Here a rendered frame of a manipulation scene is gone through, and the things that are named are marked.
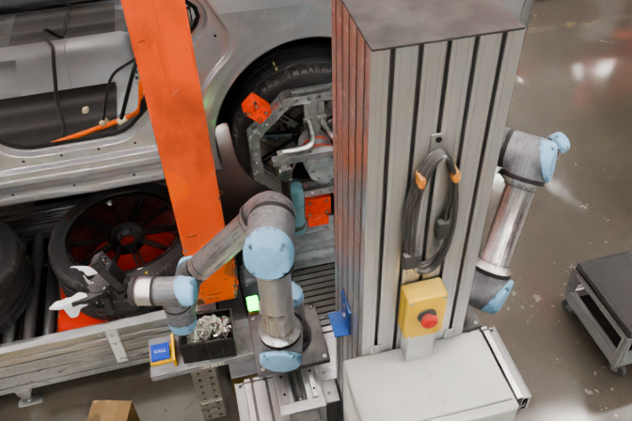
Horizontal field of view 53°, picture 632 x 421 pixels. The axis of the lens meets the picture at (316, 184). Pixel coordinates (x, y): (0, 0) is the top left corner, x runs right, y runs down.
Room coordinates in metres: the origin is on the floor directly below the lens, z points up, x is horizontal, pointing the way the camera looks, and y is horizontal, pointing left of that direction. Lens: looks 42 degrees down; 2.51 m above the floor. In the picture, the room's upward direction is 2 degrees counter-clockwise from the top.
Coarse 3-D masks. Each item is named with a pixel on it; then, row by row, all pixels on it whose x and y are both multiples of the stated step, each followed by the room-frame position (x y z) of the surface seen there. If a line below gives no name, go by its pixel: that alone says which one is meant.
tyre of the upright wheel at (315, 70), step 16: (288, 48) 2.34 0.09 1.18; (304, 48) 2.33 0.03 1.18; (320, 48) 2.36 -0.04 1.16; (256, 64) 2.30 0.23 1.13; (272, 64) 2.25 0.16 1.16; (288, 64) 2.22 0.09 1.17; (304, 64) 2.20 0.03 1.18; (320, 64) 2.20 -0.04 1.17; (240, 80) 2.29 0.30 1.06; (256, 80) 2.20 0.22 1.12; (272, 80) 2.14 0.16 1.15; (288, 80) 2.14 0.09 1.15; (304, 80) 2.15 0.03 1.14; (320, 80) 2.17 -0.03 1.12; (240, 96) 2.20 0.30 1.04; (272, 96) 2.13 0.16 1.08; (240, 112) 2.12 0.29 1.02; (240, 128) 2.09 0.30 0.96; (240, 144) 2.09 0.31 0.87; (240, 160) 2.09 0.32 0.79
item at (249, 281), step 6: (240, 252) 1.98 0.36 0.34; (240, 258) 1.96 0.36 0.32; (240, 264) 1.99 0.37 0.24; (240, 270) 1.82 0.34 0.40; (246, 270) 1.81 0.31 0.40; (240, 276) 1.82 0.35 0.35; (246, 276) 1.77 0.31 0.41; (252, 276) 1.77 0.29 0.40; (246, 282) 1.75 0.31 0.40; (252, 282) 1.75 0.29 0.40; (246, 288) 1.74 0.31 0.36; (252, 288) 1.74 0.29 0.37; (258, 288) 1.74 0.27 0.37; (246, 294) 1.74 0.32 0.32; (252, 294) 1.73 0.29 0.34; (258, 294) 1.74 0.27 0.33; (258, 300) 1.73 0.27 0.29; (246, 306) 1.75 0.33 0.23
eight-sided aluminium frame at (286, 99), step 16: (288, 96) 2.07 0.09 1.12; (304, 96) 2.07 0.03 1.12; (320, 96) 2.09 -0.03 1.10; (272, 112) 2.04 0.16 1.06; (256, 128) 2.04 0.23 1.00; (256, 144) 2.02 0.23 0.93; (256, 160) 2.02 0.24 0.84; (256, 176) 2.02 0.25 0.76; (272, 176) 2.08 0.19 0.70; (304, 192) 2.06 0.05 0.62; (320, 192) 2.08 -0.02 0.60
